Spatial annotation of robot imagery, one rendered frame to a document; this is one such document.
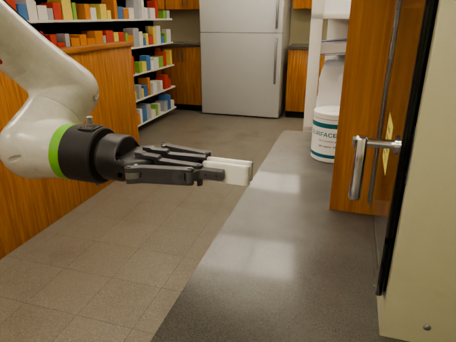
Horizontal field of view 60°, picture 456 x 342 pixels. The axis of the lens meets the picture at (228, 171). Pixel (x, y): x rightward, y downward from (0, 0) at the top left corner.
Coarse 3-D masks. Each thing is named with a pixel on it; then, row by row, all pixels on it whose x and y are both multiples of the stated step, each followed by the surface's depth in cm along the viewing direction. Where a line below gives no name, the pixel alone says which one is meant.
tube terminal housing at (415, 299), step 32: (448, 0) 38; (448, 32) 39; (448, 64) 40; (448, 96) 41; (448, 128) 42; (416, 160) 45; (448, 160) 44; (416, 192) 46; (448, 192) 45; (416, 224) 47; (448, 224) 46; (416, 256) 49; (448, 256) 47; (416, 288) 50; (448, 288) 49; (384, 320) 53; (416, 320) 52; (448, 320) 50
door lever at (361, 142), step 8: (360, 136) 50; (352, 144) 51; (360, 144) 50; (368, 144) 50; (376, 144) 50; (384, 144) 49; (392, 144) 49; (360, 152) 50; (392, 152) 50; (352, 160) 52; (360, 160) 51; (352, 168) 52; (360, 168) 51; (352, 176) 52; (360, 176) 52; (352, 184) 52; (360, 184) 52; (352, 192) 53; (360, 192) 53
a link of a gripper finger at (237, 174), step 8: (224, 168) 56; (232, 168) 56; (240, 168) 56; (248, 168) 55; (232, 176) 56; (240, 176) 56; (248, 176) 56; (232, 184) 57; (240, 184) 56; (248, 184) 56
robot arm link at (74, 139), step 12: (72, 132) 61; (84, 132) 61; (96, 132) 60; (108, 132) 63; (60, 144) 60; (72, 144) 60; (84, 144) 59; (96, 144) 61; (60, 156) 60; (72, 156) 60; (84, 156) 59; (60, 168) 61; (72, 168) 60; (84, 168) 60; (96, 168) 61; (84, 180) 63; (96, 180) 62
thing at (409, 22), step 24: (408, 0) 53; (432, 0) 39; (408, 24) 50; (408, 48) 48; (408, 72) 46; (408, 96) 44; (384, 120) 68; (408, 120) 44; (384, 192) 56; (384, 216) 53; (384, 240) 50; (384, 264) 51
